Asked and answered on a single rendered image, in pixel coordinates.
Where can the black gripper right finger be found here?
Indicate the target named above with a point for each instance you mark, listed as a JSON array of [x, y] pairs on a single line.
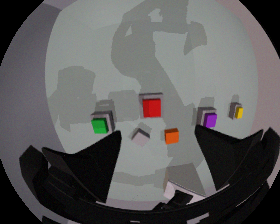
[[224, 154]]

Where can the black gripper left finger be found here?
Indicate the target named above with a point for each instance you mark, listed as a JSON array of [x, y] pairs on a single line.
[[93, 167]]

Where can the green button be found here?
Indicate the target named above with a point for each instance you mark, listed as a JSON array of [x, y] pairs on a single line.
[[102, 122]]

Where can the yellow button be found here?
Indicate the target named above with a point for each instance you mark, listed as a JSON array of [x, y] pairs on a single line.
[[235, 111]]

